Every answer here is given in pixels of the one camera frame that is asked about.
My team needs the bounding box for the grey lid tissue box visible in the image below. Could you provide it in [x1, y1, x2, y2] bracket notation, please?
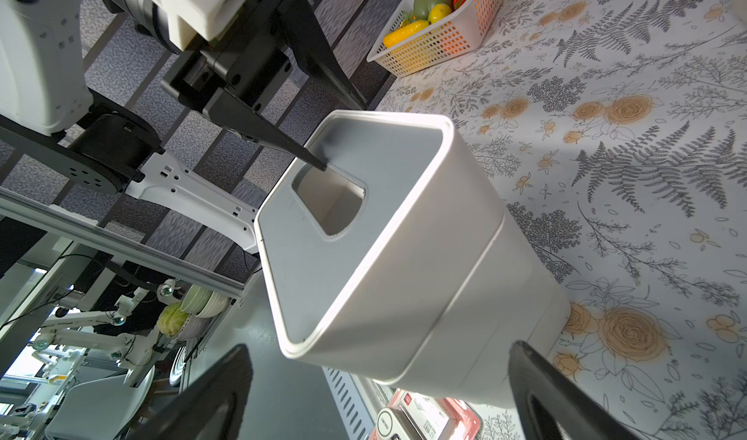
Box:
[255, 110, 502, 380]

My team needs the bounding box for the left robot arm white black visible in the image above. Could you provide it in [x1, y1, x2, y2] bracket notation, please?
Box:
[1, 0, 366, 253]

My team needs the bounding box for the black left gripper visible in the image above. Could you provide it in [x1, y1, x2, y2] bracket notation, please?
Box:
[161, 0, 367, 172]

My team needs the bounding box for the left aluminium frame post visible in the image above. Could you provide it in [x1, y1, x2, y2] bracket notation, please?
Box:
[1, 188, 245, 299]

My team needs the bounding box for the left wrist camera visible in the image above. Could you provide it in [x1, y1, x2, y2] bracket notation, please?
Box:
[121, 0, 259, 53]

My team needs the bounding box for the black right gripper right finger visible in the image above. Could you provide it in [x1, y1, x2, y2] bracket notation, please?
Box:
[508, 341, 635, 439]

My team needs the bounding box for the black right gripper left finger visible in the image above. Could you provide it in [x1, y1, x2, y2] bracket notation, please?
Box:
[130, 344, 254, 440]

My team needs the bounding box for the white slotted cable duct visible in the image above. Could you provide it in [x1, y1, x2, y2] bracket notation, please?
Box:
[322, 367, 375, 440]

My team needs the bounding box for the white plastic basket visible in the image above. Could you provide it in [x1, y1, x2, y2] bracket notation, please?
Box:
[367, 0, 503, 77]

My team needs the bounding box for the pink stapler blister pack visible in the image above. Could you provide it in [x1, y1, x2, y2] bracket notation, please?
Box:
[370, 389, 482, 440]

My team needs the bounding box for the yellow toy banana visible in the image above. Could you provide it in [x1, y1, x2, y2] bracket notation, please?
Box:
[383, 20, 430, 49]

